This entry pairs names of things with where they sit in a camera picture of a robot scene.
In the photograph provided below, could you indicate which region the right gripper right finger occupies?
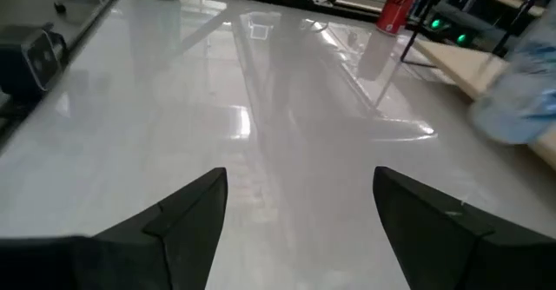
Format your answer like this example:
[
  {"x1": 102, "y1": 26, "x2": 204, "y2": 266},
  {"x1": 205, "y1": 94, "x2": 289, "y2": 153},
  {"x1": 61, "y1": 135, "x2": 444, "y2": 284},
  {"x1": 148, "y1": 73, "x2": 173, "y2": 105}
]
[{"x1": 373, "y1": 166, "x2": 556, "y2": 290}]

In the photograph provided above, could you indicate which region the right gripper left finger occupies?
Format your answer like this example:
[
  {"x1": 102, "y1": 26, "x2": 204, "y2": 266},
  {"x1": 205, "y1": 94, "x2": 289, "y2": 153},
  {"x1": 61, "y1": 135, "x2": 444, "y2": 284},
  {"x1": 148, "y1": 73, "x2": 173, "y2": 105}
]
[{"x1": 0, "y1": 167, "x2": 228, "y2": 290}]

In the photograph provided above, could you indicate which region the black wheeled stand base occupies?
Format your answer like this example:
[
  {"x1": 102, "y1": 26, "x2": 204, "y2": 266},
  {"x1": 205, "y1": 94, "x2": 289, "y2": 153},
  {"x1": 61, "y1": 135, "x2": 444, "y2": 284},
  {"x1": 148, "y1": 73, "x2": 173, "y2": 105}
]
[{"x1": 54, "y1": 0, "x2": 112, "y2": 16}]

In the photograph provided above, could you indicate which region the Celsius Arctic Vibe can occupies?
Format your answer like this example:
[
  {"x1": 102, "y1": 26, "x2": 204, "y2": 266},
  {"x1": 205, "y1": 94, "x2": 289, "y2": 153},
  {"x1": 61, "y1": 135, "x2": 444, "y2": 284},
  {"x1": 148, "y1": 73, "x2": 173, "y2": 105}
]
[{"x1": 467, "y1": 6, "x2": 556, "y2": 146}]

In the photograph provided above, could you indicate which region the black frame wooden shelf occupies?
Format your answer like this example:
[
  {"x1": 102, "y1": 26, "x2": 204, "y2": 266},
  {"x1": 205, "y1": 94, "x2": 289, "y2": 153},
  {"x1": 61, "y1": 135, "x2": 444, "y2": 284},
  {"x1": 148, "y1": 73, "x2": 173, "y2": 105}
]
[{"x1": 398, "y1": 0, "x2": 556, "y2": 172}]

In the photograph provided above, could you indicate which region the black table-level camera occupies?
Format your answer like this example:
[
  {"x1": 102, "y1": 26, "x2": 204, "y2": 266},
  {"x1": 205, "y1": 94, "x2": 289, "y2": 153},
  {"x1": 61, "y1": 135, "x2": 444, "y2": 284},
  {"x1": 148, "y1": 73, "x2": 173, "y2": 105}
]
[{"x1": 0, "y1": 23, "x2": 70, "y2": 102}]

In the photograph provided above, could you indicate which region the red Coca-Cola can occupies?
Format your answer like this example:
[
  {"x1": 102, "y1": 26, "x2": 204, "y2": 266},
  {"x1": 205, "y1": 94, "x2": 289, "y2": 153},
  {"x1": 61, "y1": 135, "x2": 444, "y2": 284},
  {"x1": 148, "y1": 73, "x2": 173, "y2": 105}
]
[{"x1": 374, "y1": 0, "x2": 426, "y2": 36}]

